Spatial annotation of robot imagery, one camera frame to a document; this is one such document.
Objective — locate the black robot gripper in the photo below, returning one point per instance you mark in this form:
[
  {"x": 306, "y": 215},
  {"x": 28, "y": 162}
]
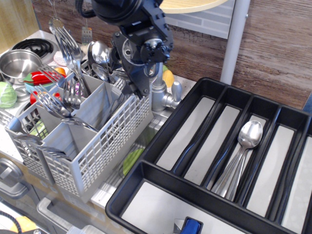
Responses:
[{"x": 143, "y": 23}]

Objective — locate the big steel spoon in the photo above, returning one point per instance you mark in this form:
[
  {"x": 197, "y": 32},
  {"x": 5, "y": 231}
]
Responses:
[{"x": 117, "y": 102}]

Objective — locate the small steel spoon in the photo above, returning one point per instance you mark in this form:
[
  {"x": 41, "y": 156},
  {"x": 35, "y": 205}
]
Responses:
[{"x": 101, "y": 72}]

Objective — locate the round steel spoon upright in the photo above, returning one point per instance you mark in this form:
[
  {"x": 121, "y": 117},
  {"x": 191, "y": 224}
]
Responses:
[{"x": 100, "y": 54}]

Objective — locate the grey plastic cutlery basket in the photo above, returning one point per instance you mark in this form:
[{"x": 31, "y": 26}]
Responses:
[{"x": 74, "y": 158}]

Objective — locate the spoons stack in tray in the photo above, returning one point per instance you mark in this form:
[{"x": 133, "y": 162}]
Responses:
[{"x": 249, "y": 137}]

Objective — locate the black cutlery tray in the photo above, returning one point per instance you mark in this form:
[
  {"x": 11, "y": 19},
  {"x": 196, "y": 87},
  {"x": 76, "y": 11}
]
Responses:
[{"x": 173, "y": 179}]

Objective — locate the yellow toy corn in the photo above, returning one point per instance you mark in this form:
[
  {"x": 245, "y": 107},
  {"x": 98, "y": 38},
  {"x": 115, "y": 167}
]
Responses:
[{"x": 168, "y": 78}]

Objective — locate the silver faucet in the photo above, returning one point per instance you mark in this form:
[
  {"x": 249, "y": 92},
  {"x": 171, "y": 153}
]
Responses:
[{"x": 161, "y": 98}]

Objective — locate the hanging small spatula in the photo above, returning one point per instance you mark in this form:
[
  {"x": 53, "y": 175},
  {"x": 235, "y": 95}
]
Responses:
[{"x": 86, "y": 32}]

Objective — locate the tall steel forks bundle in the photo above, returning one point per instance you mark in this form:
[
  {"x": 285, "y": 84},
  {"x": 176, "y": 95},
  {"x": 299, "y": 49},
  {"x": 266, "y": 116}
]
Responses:
[{"x": 72, "y": 55}]

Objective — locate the steel forks front left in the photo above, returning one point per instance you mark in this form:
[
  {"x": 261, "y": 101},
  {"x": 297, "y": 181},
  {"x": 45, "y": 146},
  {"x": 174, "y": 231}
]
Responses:
[{"x": 50, "y": 103}]

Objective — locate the green toy plate in sink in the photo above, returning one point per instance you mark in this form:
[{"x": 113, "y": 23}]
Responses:
[{"x": 130, "y": 160}]

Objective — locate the hanging steel strainer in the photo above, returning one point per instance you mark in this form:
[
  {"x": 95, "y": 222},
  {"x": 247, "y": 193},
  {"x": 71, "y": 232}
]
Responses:
[{"x": 54, "y": 22}]

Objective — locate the black stove coil burner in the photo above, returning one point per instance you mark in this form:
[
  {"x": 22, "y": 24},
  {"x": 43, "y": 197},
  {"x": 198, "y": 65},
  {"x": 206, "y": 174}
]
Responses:
[{"x": 40, "y": 47}]

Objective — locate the red toy pepper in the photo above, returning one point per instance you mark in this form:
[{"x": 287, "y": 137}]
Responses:
[{"x": 36, "y": 78}]

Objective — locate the steel pot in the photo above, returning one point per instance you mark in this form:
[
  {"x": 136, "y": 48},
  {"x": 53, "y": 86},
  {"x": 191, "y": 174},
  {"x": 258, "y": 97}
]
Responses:
[{"x": 15, "y": 65}]

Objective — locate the green toy cabbage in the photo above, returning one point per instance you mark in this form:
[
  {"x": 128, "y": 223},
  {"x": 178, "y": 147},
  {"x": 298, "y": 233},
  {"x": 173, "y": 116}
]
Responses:
[{"x": 8, "y": 96}]

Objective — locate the blue clip object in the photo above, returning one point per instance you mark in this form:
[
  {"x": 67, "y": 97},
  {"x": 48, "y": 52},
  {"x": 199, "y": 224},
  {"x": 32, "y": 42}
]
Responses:
[{"x": 187, "y": 226}]

